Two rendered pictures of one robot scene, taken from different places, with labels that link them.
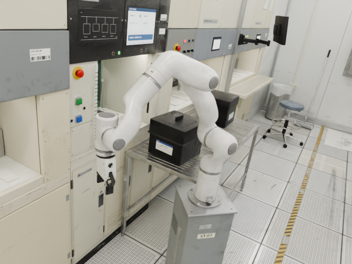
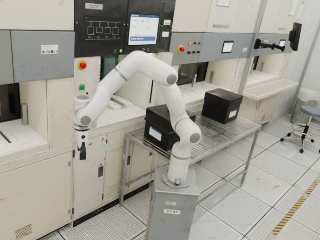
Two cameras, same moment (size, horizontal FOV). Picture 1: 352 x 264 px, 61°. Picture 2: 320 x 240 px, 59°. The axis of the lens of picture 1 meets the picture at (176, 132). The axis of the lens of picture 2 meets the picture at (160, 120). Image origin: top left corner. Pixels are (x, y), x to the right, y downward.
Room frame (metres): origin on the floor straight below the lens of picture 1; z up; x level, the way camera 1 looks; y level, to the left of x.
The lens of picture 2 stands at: (-0.12, -0.41, 1.82)
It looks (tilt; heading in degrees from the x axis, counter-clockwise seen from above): 24 degrees down; 13
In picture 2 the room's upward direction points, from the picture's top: 8 degrees clockwise
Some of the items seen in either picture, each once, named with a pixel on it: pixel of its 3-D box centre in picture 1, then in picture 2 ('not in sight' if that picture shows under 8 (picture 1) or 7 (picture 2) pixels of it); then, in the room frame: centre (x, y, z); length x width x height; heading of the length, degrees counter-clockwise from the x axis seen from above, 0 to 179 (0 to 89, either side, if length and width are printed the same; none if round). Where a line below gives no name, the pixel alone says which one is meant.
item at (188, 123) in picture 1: (178, 124); (170, 115); (1.88, -0.01, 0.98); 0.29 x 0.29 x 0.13; 58
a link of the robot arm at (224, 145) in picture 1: (218, 152); (186, 140); (1.37, -0.23, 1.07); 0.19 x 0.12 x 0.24; 38
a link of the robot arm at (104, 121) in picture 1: (107, 131); (82, 110); (1.02, 0.26, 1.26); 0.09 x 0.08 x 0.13; 38
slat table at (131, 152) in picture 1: (196, 175); (193, 164); (2.26, -0.23, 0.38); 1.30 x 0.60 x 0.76; 153
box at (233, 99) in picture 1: (218, 107); (221, 105); (2.67, -0.36, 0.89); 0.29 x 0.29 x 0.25; 65
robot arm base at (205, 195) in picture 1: (207, 183); (178, 166); (1.39, -0.21, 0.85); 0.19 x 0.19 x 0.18
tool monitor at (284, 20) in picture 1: (265, 32); (281, 37); (3.42, -0.81, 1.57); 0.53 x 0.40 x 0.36; 63
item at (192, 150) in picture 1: (175, 142); (168, 130); (1.88, -0.01, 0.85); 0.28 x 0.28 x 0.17; 58
